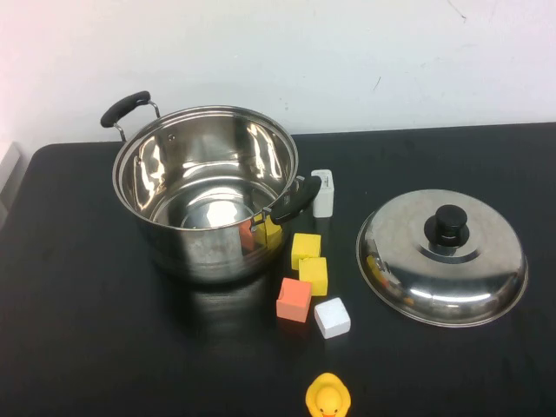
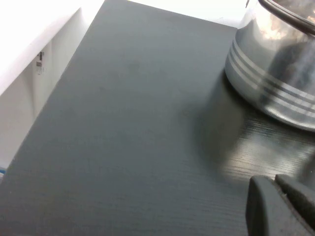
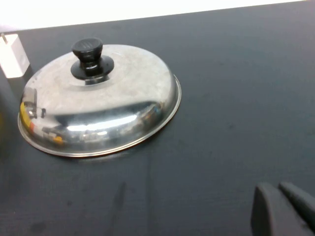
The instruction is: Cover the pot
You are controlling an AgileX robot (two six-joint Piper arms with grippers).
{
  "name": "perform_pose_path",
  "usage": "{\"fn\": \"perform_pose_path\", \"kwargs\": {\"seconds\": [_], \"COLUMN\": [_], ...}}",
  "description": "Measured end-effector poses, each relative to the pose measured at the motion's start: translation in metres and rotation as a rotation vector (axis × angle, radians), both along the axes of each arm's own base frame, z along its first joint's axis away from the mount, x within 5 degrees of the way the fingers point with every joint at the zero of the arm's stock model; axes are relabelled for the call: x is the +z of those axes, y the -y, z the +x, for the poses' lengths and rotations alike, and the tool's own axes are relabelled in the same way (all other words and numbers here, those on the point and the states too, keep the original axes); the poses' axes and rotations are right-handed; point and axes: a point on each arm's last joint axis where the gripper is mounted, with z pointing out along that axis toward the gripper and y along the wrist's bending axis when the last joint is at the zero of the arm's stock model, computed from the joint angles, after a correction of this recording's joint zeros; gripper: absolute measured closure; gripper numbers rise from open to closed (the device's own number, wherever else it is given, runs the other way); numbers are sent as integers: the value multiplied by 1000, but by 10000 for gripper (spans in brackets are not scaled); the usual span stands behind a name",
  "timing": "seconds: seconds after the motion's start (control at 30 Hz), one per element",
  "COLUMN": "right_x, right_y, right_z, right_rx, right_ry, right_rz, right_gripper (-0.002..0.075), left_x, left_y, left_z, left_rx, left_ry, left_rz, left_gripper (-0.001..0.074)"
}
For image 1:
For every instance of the steel lid with black knob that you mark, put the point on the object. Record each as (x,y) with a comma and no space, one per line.
(434,291)

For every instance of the orange foam cube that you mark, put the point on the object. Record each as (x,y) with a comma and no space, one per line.
(293,302)

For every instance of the grey wall trunking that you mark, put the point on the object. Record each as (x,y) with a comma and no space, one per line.
(6,174)

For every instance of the white foam cube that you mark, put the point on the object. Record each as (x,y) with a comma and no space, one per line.
(332,318)

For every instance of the yellow rubber duck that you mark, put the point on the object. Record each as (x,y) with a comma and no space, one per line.
(328,397)

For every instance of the yellow foam cube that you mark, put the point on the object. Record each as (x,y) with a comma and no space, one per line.
(305,245)
(313,273)

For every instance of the white charger block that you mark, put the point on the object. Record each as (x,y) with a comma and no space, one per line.
(325,205)

